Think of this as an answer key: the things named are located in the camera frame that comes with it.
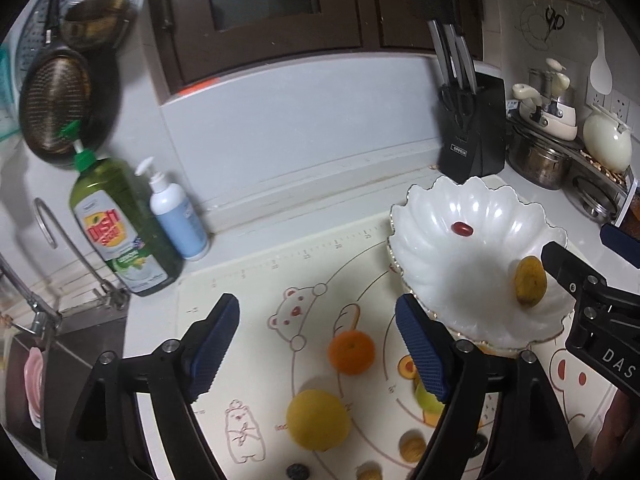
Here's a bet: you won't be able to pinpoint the steel sink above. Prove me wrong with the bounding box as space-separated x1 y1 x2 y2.
0 310 128 466

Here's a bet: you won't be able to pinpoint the steel pot lid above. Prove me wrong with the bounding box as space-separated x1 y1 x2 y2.
570 172 623 222

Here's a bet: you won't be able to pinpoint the white wall socket row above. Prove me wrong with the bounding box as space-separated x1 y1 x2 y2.
585 91 632 123

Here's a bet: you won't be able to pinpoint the small hanging scissors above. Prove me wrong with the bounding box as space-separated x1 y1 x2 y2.
545 5 566 42

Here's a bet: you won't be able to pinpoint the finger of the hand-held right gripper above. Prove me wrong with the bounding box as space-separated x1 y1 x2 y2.
541 241 608 301
600 222 640 261

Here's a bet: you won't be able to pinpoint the dark window frame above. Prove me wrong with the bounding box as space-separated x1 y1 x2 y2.
147 0 484 104

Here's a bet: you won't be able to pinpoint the steel pot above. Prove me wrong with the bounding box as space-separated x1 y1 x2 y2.
507 127 573 192

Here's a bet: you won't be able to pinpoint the large mandarin orange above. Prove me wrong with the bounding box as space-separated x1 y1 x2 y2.
328 329 376 376

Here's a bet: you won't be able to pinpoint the green dish soap bottle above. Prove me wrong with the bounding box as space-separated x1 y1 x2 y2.
59 121 184 297

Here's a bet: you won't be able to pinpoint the bear print baking mat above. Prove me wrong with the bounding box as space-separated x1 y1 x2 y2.
177 210 621 480

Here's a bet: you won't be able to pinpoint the green round fruit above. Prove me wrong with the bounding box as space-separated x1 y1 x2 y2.
413 375 447 417

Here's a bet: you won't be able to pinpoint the white blue pump bottle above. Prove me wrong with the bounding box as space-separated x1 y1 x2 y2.
136 156 211 261

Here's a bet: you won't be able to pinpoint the small brownish yellow fruit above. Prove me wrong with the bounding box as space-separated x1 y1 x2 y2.
515 255 549 307

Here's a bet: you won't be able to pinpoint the white round teapot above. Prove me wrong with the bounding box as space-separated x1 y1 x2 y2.
582 105 634 173

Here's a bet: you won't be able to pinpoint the dark frying pan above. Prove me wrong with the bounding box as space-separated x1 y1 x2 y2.
19 0 121 167

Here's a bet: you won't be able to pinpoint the steel shelf rack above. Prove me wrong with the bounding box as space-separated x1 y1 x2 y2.
507 112 637 223

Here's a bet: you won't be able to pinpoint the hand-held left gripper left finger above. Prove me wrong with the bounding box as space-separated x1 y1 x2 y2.
55 294 240 480

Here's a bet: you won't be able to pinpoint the white scalloped bowl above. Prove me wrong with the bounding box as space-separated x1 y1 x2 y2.
387 176 576 352

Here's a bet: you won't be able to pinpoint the black knife block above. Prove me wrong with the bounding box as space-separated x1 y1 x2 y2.
437 72 507 184

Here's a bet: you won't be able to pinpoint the black handled scissors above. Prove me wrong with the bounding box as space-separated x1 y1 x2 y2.
440 85 474 128

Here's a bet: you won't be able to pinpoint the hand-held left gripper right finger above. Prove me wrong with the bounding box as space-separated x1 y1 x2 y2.
395 294 583 480

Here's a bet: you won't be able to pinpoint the big yellow citrus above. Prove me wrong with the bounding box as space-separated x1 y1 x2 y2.
286 388 352 451

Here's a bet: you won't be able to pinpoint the chrome faucet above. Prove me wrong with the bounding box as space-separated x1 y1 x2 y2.
0 197 132 356

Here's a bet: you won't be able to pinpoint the pink dish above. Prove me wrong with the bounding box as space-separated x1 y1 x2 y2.
23 346 47 429

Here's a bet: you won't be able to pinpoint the person's right hand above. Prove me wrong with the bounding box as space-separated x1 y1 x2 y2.
592 391 640 480

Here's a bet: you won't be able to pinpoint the teal plastic item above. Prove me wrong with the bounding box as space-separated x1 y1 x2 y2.
0 42 18 141

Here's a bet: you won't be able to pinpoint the brass coloured saucepan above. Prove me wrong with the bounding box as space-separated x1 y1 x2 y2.
60 0 137 54

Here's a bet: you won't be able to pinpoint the white rice paddle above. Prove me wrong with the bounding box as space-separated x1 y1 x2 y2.
589 24 614 96

